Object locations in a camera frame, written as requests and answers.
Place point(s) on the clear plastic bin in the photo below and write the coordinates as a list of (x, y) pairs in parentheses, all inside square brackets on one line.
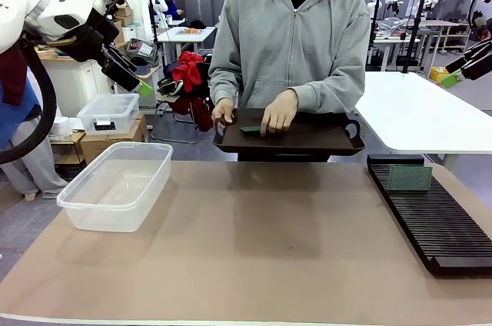
[(115, 187)]

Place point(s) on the small lidded clear storage box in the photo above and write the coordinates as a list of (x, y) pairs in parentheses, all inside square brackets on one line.
[(109, 110)]

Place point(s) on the black slotted PCB rack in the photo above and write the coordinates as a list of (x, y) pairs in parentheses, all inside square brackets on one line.
[(426, 218)]

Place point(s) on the white background work table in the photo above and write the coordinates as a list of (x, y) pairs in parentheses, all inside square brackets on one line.
[(184, 35)]

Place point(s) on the person's left forearm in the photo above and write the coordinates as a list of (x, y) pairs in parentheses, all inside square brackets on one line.
[(330, 89)]

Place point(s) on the black and white shoes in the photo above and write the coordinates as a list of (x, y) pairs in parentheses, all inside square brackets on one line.
[(171, 85)]

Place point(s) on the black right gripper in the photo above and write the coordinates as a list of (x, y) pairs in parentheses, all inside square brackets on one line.
[(480, 60)]

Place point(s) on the white tape roll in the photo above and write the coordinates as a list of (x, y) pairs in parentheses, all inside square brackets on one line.
[(59, 126)]

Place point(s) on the stacked cardboard boxes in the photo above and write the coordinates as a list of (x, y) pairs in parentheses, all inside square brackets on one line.
[(123, 20)]

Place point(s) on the red clothes pile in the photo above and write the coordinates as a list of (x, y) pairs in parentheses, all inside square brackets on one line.
[(190, 72)]

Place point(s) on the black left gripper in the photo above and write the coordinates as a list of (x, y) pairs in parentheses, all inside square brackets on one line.
[(90, 39)]

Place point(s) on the white side table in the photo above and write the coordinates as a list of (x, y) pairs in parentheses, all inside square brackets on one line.
[(423, 118)]

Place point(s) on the black tripod pole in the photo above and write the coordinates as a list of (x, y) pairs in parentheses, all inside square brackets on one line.
[(417, 26)]

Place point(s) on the bystander in grey trousers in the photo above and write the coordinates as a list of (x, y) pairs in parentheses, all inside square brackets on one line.
[(23, 164)]

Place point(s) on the seated person in blue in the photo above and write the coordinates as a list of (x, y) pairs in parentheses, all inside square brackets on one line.
[(173, 3)]

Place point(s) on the yellow box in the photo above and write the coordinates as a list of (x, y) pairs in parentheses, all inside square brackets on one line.
[(438, 73)]

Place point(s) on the person's right hand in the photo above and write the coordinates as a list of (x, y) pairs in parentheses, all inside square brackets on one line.
[(225, 108)]

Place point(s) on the person in grey hoodie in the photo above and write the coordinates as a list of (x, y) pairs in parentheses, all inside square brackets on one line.
[(284, 41)]

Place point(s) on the person's left hand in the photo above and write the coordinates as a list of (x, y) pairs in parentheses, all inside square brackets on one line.
[(282, 110)]

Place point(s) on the brown cardboard box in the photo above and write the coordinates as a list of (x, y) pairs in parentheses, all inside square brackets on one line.
[(123, 137)]

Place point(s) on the green PCB board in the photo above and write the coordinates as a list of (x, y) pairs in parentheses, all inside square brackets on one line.
[(250, 130), (409, 179)]

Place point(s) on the dark brown serving tray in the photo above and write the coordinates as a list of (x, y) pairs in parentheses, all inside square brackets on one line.
[(319, 134)]

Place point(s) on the person's right forearm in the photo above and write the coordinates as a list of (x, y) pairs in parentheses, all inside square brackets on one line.
[(223, 84)]

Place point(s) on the white cabinet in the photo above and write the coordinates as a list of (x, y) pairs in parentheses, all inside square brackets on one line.
[(77, 84)]

